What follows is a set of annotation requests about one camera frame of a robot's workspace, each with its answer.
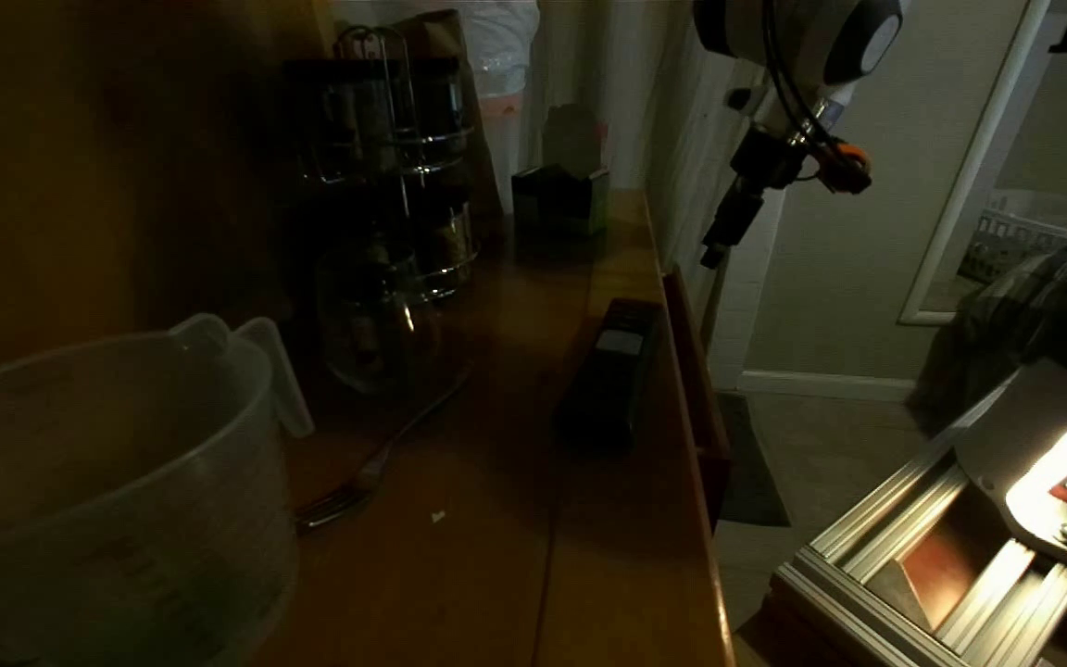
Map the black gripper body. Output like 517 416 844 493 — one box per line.
699 130 803 267

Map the green and black box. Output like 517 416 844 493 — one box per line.
510 168 608 241

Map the white laundry basket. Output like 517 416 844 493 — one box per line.
960 190 1067 282

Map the white lined trash bin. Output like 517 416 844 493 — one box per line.
457 0 541 212

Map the black rectangular box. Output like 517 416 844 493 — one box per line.
556 295 661 452

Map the dark glass coffee maker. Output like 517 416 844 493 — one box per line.
285 9 479 394

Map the metal spoon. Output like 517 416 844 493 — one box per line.
291 372 468 534

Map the clear plastic measuring jug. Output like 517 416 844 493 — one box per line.
0 314 314 667

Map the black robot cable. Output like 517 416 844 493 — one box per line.
758 0 862 170

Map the aluminium extrusion robot mount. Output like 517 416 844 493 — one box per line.
758 394 1067 667

